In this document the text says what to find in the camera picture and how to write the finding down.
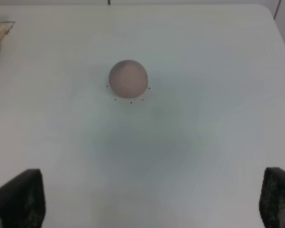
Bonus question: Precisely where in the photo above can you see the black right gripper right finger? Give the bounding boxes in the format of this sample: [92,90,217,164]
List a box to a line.
[259,167,285,228]

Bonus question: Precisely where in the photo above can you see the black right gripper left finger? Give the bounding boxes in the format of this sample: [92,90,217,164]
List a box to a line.
[0,169,46,228]

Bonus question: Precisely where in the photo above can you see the pink peach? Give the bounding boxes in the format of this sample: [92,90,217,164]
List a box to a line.
[108,60,148,98]

